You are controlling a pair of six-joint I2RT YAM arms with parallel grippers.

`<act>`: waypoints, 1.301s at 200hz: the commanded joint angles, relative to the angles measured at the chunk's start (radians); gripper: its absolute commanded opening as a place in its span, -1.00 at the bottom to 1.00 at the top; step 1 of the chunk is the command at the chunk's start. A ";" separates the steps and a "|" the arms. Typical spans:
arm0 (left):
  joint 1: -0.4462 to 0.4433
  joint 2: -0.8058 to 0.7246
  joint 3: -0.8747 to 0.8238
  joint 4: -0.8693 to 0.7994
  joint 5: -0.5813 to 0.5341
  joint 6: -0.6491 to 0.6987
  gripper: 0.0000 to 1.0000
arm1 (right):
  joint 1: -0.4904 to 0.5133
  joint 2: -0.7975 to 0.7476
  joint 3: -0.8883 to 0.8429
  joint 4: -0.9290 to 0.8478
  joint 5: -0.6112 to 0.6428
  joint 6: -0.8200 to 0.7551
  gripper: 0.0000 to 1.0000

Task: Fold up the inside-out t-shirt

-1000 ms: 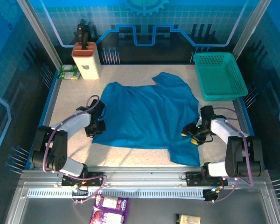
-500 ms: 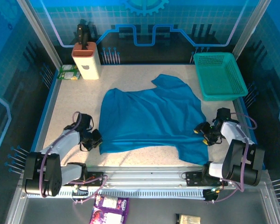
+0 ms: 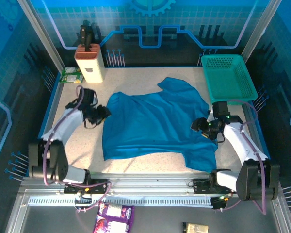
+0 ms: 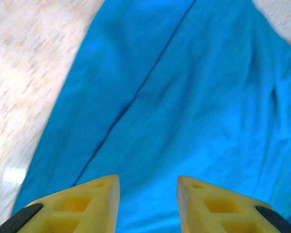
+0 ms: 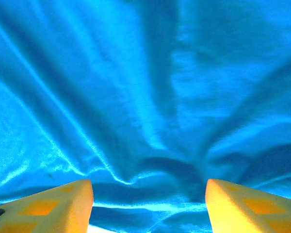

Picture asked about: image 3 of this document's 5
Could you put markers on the small black electronics box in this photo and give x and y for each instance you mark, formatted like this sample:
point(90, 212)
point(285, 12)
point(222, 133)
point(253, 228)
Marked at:
point(218, 204)

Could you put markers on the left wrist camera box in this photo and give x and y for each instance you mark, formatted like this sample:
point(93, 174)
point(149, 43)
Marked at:
point(95, 99)

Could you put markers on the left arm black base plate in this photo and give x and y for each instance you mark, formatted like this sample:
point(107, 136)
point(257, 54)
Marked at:
point(70, 189)

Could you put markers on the cream knife block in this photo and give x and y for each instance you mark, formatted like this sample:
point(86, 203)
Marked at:
point(91, 68)

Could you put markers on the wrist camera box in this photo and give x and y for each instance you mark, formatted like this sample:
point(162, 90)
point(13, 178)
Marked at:
point(210, 115)
point(95, 99)

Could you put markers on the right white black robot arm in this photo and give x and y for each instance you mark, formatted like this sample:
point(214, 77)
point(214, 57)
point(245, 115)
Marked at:
point(237, 140)

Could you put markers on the purple snack bag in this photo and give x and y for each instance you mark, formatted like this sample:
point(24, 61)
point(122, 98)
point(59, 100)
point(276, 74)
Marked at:
point(111, 218)

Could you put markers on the blue t-shirt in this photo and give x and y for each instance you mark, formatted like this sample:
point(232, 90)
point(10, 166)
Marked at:
point(155, 121)

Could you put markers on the aluminium frame post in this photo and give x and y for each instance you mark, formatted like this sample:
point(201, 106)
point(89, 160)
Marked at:
point(40, 31)
point(262, 24)

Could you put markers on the aluminium frame rail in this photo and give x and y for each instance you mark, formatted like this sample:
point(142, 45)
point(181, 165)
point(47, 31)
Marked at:
point(148, 182)

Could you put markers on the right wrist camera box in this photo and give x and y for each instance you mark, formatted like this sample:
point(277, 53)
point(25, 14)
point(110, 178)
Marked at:
point(210, 115)

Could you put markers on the green snack packet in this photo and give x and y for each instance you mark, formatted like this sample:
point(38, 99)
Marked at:
point(71, 71)
point(71, 78)

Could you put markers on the green plastic basket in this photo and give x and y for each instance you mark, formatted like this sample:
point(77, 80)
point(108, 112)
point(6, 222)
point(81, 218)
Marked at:
point(228, 77)

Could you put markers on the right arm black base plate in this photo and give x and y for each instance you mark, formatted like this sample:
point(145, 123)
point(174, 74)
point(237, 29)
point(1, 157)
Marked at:
point(201, 187)

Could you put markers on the dark gold packet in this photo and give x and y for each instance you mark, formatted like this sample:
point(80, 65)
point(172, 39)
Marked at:
point(196, 228)

